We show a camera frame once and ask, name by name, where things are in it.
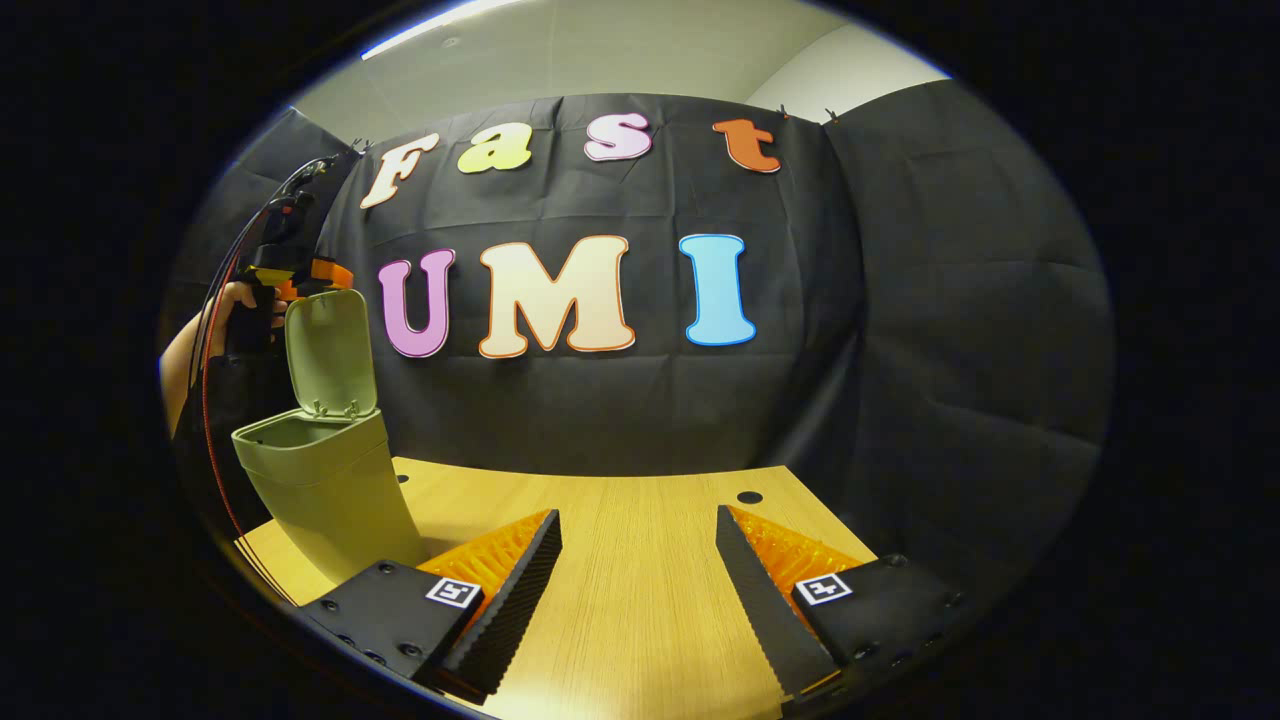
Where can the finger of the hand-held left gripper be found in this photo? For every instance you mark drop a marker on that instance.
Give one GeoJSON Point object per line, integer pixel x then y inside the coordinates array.
{"type": "Point", "coordinates": [325, 274]}

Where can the black backdrop cloth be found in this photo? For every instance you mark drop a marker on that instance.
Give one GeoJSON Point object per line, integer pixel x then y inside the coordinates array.
{"type": "Point", "coordinates": [900, 330]}

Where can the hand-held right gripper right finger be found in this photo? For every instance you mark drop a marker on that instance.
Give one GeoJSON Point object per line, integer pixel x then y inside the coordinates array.
{"type": "Point", "coordinates": [765, 620]}

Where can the wooden desktop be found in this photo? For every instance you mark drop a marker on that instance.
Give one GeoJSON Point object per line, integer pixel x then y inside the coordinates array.
{"type": "Point", "coordinates": [640, 560]}

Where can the pale green garbage bin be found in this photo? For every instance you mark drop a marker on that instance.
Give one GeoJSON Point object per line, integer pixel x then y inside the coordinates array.
{"type": "Point", "coordinates": [330, 480]}

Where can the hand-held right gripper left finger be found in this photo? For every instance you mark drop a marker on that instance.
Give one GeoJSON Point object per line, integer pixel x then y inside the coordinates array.
{"type": "Point", "coordinates": [505, 625]}

